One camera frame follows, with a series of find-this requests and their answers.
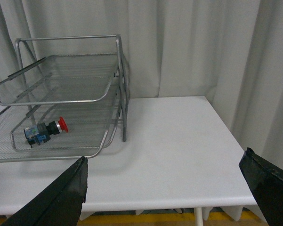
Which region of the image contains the white curtain backdrop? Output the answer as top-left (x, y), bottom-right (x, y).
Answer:
top-left (0, 0), bottom-right (283, 169)

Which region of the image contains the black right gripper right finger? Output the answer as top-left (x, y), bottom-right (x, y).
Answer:
top-left (239, 147), bottom-right (283, 226)

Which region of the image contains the silver mesh paper rack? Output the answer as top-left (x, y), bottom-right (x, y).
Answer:
top-left (0, 34), bottom-right (130, 162)

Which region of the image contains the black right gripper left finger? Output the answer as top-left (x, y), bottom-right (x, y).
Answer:
top-left (2, 157), bottom-right (88, 226)

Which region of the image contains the red emergency stop button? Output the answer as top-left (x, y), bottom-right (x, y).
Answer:
top-left (24, 117), bottom-right (68, 148)

